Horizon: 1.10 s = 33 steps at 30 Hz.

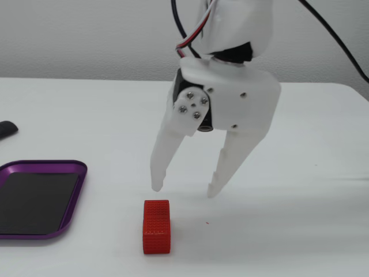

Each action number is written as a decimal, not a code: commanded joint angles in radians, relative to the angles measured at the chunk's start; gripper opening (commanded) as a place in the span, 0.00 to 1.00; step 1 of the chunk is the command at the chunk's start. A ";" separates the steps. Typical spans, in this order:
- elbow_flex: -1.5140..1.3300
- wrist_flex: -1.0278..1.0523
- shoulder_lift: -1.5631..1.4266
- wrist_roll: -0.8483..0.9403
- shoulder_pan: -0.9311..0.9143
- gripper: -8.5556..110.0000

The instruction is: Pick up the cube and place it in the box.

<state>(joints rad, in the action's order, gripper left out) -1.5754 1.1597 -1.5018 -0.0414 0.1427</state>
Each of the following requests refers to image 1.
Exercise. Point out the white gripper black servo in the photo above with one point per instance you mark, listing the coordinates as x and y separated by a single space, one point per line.
240 105

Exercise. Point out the red textured cube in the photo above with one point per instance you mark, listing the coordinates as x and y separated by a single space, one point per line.
155 231

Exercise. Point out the purple metal tray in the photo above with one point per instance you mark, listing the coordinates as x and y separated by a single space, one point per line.
82 176

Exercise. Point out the black tray mat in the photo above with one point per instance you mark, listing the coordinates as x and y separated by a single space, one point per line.
37 202

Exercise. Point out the black rounded object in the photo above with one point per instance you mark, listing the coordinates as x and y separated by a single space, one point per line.
7 128

